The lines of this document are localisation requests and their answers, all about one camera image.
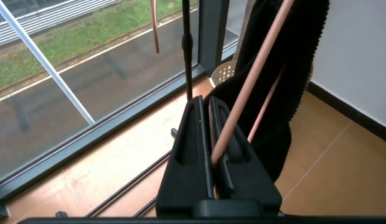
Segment black clothes rack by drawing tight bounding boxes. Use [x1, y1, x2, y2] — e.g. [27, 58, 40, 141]
[54, 0, 194, 218]

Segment window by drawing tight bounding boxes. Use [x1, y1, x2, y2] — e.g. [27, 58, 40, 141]
[0, 0, 248, 215]

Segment black shorts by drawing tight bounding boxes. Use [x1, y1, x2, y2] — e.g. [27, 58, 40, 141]
[204, 0, 331, 183]

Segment beige curtain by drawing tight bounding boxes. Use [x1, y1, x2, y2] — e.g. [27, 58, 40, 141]
[233, 0, 258, 62]

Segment white laundry basket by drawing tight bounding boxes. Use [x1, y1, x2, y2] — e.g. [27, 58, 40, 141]
[209, 59, 238, 89]

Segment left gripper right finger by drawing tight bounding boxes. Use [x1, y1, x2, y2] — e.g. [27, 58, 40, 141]
[208, 95, 283, 218]

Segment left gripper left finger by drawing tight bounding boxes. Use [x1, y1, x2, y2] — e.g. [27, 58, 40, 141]
[155, 95, 215, 218]

